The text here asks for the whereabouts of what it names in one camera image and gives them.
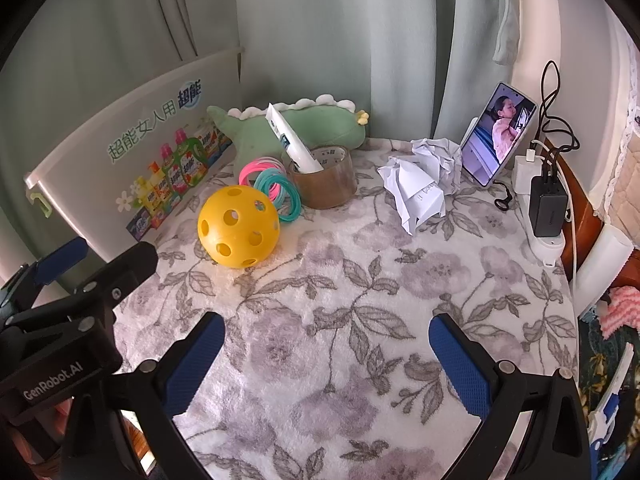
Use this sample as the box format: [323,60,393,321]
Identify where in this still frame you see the black looped strap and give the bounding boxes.
[492,179,516,211]

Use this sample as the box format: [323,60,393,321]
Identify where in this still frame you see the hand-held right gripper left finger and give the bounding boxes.
[60,311,226,480]

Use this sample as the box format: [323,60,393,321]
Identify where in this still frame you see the white charger plug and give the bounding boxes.
[515,150,543,196]

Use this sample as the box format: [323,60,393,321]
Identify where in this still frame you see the green dinosaur plush toy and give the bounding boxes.
[206,93,371,182]

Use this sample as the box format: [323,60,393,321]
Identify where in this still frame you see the translucent printed storage box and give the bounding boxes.
[22,47,246,261]

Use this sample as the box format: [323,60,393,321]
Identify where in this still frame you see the white power strip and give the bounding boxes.
[512,170,568,268]

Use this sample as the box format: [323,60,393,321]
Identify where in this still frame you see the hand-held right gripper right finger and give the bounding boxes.
[429,312,593,480]

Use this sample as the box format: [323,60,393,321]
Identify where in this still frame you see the white foam roll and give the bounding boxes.
[575,222,636,313]

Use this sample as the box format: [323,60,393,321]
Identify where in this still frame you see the black charging cable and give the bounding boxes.
[537,60,583,181]

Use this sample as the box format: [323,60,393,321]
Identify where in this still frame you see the teal plastic ring bundle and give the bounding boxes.
[254,167,303,223]

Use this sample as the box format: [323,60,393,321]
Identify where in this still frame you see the white squeeze tube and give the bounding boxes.
[265,102,326,175]

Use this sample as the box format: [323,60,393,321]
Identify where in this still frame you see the pink plastic ring bundle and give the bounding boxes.
[238,156,283,188]

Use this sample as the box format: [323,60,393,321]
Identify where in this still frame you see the pink knitted cloth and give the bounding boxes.
[597,285,640,341]

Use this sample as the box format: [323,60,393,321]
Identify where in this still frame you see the black multiport charger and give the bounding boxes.
[529,176,568,238]

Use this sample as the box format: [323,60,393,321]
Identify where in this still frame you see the yellow perforated plastic ball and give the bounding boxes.
[197,185,281,267]

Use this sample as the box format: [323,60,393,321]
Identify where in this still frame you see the brown packing tape roll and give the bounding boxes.
[286,145,358,209]

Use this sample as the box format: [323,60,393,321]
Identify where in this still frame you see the white plastic bag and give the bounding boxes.
[377,156,447,237]

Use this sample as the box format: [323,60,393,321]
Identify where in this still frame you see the cream quilted bedding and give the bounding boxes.
[510,0,640,251]

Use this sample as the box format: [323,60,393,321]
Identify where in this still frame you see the pale green curtain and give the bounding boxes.
[0,0,521,281]

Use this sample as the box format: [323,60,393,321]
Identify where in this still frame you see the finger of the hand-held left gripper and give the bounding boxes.
[0,236,90,322]
[10,241,160,342]

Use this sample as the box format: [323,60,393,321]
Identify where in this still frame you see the white and blue plastic toy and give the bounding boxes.
[587,345,636,448]

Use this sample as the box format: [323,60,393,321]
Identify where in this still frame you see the white paper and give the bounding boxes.
[411,138,463,196]

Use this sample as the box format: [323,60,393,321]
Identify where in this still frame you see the grey floral blanket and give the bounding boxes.
[112,137,581,480]

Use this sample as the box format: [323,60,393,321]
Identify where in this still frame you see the dark printed cloth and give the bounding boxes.
[577,305,640,461]

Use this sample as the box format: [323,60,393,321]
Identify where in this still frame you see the smartphone with lit screen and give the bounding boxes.
[460,81,538,188]

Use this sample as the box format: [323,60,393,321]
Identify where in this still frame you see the wooden bed frame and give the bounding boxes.
[542,135,608,281]

